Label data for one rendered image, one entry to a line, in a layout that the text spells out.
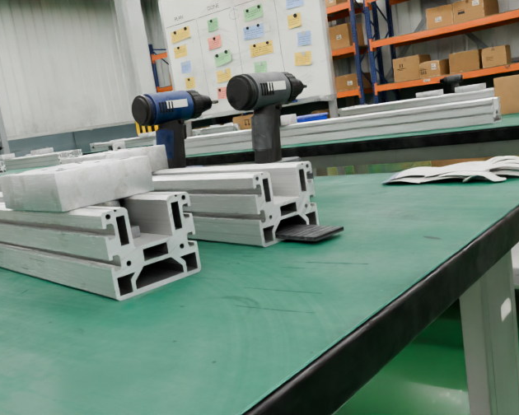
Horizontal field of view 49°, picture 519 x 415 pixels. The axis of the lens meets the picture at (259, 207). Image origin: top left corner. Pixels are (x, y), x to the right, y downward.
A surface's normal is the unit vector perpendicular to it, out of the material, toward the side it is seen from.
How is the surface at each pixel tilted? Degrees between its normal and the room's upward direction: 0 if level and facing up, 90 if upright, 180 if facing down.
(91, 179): 90
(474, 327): 90
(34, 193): 90
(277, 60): 90
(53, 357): 0
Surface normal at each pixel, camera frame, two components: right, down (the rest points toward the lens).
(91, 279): -0.72, 0.22
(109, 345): -0.15, -0.98
